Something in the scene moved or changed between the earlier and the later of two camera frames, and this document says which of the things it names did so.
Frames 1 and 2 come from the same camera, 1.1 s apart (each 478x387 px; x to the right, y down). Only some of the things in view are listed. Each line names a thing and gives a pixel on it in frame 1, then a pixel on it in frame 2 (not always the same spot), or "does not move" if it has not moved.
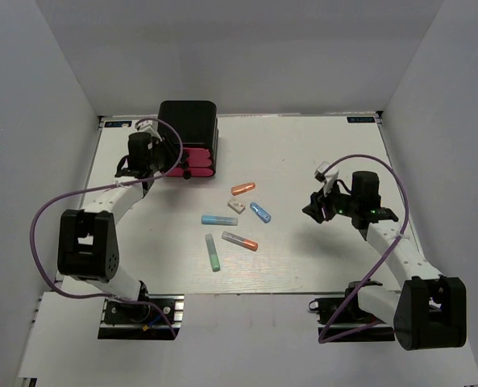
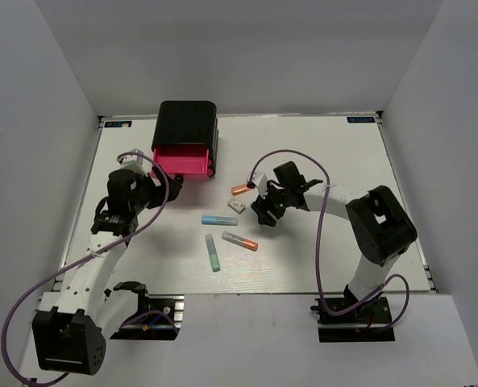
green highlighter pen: x=213 y=252 does not move
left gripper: x=171 y=150 to x=158 y=191
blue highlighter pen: x=219 y=220 does not move
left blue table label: x=120 y=123 does not move
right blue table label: x=360 y=119 does not move
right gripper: x=319 y=200 to x=263 y=204
